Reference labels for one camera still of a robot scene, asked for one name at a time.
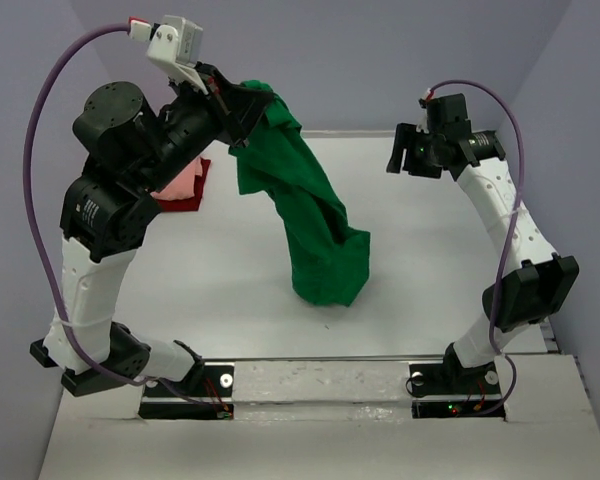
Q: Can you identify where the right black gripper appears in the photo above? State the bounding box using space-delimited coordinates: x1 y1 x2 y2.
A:
386 122 444 179

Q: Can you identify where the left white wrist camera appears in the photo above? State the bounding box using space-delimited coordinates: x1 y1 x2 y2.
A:
128 15 204 89

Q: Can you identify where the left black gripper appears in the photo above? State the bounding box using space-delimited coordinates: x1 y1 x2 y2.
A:
139 59 276 193

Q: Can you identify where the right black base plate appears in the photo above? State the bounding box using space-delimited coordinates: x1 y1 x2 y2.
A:
405 362 505 419

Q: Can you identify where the green t-shirt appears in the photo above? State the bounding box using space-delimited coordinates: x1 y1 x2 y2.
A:
229 94 371 307

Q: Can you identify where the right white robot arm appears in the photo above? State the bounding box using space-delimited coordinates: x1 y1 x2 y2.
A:
386 94 579 392

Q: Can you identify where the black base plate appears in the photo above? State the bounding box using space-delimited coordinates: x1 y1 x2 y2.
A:
138 362 235 421
405 362 505 419

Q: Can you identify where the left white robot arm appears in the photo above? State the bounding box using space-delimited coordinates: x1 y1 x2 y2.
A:
30 64 274 397

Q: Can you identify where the dark red folded t-shirt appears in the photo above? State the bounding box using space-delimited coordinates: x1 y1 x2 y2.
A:
155 157 211 213

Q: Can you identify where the pink folded t-shirt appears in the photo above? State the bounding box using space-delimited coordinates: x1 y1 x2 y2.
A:
151 156 203 201

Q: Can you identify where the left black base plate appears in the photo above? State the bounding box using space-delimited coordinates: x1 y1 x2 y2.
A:
138 362 235 421

